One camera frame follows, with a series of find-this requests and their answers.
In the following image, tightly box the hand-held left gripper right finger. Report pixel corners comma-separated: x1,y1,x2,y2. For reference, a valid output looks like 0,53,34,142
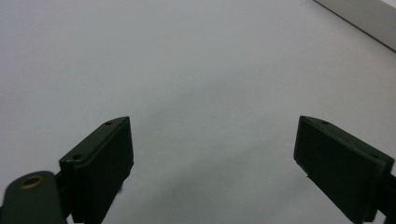
293,115,396,224

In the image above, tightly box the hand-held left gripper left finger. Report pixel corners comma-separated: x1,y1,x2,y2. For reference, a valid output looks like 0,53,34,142
54,116,135,224

